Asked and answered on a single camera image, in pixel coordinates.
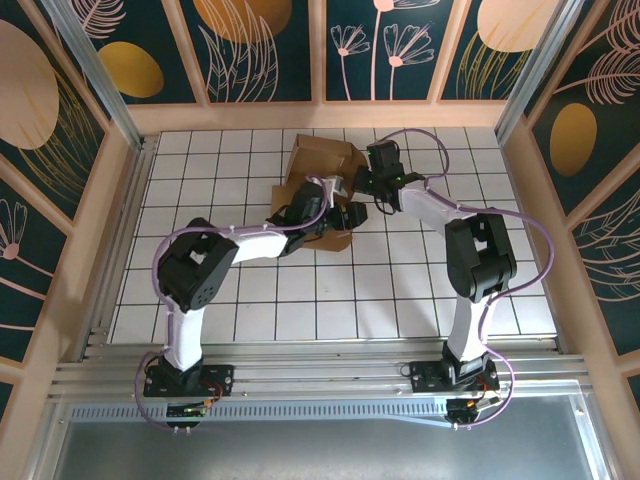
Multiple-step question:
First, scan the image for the brown cardboard paper box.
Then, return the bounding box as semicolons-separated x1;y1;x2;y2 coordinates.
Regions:
269;132;371;254

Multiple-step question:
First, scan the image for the grey metal sheet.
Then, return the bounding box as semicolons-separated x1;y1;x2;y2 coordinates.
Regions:
29;394;614;480

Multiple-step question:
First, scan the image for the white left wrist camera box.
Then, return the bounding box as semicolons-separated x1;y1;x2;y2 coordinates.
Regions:
323;175;347;202

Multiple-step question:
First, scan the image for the aluminium mounting rail frame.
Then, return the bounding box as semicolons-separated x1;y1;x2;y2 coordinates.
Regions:
49;337;591;401

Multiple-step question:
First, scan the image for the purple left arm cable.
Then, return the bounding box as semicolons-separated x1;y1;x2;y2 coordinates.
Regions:
133;173;335;431

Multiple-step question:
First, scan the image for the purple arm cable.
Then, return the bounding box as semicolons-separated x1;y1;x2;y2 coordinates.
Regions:
372;128;557;429
133;173;335;431

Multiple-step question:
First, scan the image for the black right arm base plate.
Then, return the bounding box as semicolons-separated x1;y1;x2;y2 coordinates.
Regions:
408;359;501;396

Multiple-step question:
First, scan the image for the aluminium side rail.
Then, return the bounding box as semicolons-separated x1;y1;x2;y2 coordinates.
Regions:
107;132;161;351

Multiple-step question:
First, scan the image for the aluminium corner post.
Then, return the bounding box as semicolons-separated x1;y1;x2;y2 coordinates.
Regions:
39;0;146;151
494;0;586;146

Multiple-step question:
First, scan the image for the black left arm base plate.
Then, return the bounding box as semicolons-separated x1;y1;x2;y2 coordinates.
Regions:
143;364;236;399

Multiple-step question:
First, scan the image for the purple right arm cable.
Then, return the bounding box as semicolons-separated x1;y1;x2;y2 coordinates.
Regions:
372;128;557;429

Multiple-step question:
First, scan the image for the slotted grey cable duct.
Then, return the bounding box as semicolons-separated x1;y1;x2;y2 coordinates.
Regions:
67;403;451;425

